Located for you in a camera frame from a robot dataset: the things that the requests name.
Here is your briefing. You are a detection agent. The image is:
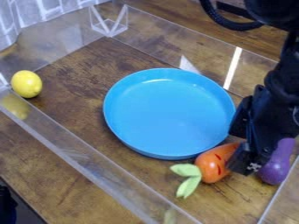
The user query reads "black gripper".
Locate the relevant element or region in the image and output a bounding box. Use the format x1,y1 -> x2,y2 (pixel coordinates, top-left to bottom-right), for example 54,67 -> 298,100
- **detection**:
227,85 -> 299,176

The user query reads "orange toy carrot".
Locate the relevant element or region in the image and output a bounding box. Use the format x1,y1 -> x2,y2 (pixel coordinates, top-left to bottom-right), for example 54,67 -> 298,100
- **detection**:
170,143 -> 239,199

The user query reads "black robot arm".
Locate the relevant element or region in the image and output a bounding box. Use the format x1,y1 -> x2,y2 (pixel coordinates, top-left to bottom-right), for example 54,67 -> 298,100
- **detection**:
227,0 -> 299,176

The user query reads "purple toy eggplant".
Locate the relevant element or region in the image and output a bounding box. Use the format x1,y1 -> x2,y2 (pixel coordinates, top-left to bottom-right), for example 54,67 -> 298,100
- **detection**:
257,138 -> 295,186

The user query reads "blue round plate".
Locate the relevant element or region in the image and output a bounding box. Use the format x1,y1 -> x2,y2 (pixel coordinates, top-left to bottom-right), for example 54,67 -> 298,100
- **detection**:
103,68 -> 235,160

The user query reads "yellow toy lemon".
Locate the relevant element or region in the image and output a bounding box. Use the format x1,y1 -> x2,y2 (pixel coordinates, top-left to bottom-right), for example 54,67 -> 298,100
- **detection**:
11,70 -> 43,98

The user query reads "clear acrylic tray enclosure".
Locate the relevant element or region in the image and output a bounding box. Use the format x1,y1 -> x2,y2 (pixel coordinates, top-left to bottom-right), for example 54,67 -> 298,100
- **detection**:
0,0 -> 299,224

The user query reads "black cable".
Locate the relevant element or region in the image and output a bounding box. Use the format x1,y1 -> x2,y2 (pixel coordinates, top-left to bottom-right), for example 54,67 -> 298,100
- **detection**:
199,0 -> 267,32

